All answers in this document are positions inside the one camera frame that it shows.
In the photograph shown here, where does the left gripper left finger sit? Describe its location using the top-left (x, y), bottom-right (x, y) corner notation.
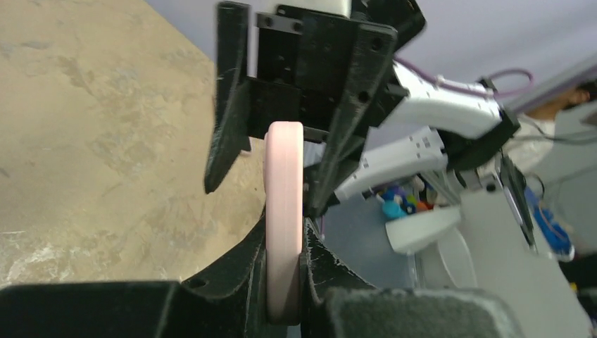
top-left (1, 219), bottom-right (268, 337)

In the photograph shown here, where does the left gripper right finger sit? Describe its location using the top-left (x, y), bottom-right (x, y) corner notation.
top-left (301, 220), bottom-right (524, 338)

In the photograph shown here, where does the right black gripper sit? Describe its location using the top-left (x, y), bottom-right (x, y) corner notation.
top-left (203, 1), bottom-right (426, 217)

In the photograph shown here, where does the pink phone case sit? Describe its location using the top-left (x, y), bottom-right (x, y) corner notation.
top-left (263, 121), bottom-right (303, 326)

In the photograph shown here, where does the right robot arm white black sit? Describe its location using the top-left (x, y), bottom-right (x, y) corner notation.
top-left (203, 1), bottom-right (520, 215)

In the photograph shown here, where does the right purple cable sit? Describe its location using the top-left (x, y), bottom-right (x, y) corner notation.
top-left (394, 56), bottom-right (535, 100)

